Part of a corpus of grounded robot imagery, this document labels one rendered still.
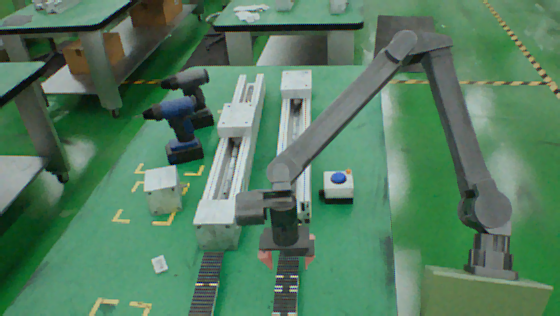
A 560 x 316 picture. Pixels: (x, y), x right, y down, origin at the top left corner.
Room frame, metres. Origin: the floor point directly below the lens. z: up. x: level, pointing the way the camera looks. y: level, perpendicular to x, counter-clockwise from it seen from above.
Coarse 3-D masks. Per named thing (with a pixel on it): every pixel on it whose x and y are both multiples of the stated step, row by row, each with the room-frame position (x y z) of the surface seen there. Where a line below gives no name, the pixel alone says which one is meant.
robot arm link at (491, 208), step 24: (432, 48) 0.88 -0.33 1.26; (432, 72) 0.86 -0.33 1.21; (456, 72) 0.85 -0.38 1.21; (456, 96) 0.81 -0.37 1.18; (456, 120) 0.78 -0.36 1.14; (456, 144) 0.74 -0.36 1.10; (456, 168) 0.73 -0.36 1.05; (480, 168) 0.70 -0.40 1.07; (480, 192) 0.65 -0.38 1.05; (480, 216) 0.62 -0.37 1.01; (504, 216) 0.61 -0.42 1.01
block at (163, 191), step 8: (160, 168) 1.06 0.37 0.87; (168, 168) 1.06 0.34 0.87; (176, 168) 1.07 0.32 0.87; (152, 176) 1.03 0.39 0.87; (160, 176) 1.02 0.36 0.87; (168, 176) 1.02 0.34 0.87; (176, 176) 1.03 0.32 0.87; (152, 184) 0.99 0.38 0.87; (160, 184) 0.99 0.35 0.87; (168, 184) 0.98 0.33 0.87; (176, 184) 0.99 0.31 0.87; (184, 184) 1.03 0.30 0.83; (152, 192) 0.97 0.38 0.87; (160, 192) 0.97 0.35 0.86; (168, 192) 0.97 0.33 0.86; (176, 192) 0.98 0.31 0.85; (152, 200) 0.96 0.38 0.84; (160, 200) 0.97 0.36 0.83; (168, 200) 0.97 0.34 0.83; (176, 200) 0.98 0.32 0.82; (152, 208) 0.96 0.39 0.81; (160, 208) 0.97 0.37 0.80; (168, 208) 0.97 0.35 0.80; (176, 208) 0.98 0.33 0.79; (152, 216) 0.96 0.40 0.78
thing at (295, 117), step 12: (288, 108) 1.38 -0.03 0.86; (300, 108) 1.45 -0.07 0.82; (288, 120) 1.31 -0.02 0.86; (300, 120) 1.36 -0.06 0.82; (288, 132) 1.24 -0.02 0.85; (300, 132) 1.28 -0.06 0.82; (288, 144) 1.21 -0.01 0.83; (300, 180) 0.97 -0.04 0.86; (300, 192) 0.92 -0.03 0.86; (300, 204) 0.88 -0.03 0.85; (300, 216) 0.88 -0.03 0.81
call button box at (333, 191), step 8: (328, 176) 1.01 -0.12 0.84; (328, 184) 0.97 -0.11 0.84; (336, 184) 0.97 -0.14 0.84; (344, 184) 0.97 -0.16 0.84; (352, 184) 0.96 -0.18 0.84; (320, 192) 0.99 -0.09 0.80; (328, 192) 0.95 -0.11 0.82; (336, 192) 0.95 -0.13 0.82; (344, 192) 0.95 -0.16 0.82; (352, 192) 0.95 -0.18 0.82; (328, 200) 0.95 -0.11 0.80; (336, 200) 0.95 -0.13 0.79; (344, 200) 0.95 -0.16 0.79; (352, 200) 0.95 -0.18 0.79
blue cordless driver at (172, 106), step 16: (192, 96) 1.27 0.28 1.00; (144, 112) 1.22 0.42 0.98; (160, 112) 1.22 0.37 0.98; (176, 112) 1.23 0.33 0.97; (192, 112) 1.25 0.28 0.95; (176, 128) 1.24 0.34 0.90; (192, 128) 1.26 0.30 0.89; (176, 144) 1.23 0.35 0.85; (192, 144) 1.23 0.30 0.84; (176, 160) 1.21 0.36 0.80; (192, 160) 1.22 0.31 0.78
